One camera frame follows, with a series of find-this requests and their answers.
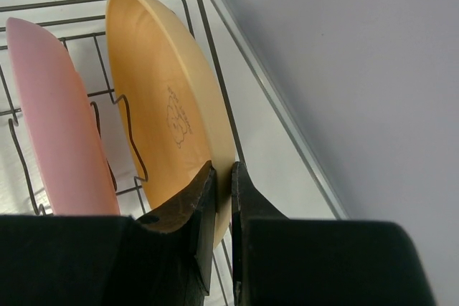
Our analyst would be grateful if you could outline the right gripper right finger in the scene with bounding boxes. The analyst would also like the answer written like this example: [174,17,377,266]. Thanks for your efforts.
[232,162,434,305]

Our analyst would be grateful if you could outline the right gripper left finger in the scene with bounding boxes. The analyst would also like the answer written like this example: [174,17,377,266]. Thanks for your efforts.
[1,163,217,305]

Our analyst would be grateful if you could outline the yellow plate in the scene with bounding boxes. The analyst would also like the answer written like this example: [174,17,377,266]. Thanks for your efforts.
[105,0,236,243]

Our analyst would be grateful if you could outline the pink plate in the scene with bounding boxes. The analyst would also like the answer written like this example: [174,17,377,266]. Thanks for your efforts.
[6,17,120,216]

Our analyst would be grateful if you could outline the dark wire dish rack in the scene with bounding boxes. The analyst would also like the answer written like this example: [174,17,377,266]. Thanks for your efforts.
[0,0,248,306]

